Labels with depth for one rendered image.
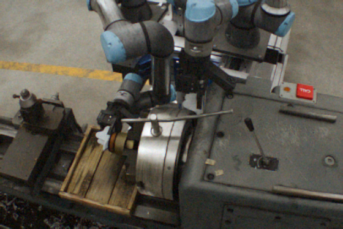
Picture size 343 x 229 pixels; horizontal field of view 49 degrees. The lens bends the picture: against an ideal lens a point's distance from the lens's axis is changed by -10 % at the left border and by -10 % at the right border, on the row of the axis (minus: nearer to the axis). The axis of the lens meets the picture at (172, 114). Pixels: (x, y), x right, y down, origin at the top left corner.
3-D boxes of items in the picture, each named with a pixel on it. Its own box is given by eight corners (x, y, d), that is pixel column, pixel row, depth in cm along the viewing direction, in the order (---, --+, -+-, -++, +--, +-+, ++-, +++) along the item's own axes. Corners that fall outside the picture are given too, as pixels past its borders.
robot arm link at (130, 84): (144, 87, 170) (142, 72, 164) (135, 107, 164) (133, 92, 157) (127, 84, 172) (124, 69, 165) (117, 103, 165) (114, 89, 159)
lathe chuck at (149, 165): (188, 135, 164) (182, 91, 137) (168, 209, 149) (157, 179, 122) (165, 131, 166) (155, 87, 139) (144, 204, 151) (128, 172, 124)
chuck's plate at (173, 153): (196, 137, 163) (192, 93, 136) (177, 211, 148) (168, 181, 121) (188, 135, 164) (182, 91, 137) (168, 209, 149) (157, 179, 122)
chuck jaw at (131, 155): (155, 153, 140) (144, 180, 132) (155, 162, 144) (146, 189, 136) (124, 147, 142) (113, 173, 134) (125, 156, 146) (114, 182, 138)
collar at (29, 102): (40, 95, 159) (38, 90, 157) (31, 109, 154) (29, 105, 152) (24, 92, 161) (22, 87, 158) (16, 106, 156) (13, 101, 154)
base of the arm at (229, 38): (229, 23, 176) (230, 5, 168) (263, 30, 172) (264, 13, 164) (220, 43, 167) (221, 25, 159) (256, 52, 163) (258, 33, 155)
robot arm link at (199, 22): (223, 0, 103) (204, 8, 98) (220, 37, 110) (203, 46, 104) (198, -8, 107) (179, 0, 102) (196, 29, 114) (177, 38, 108)
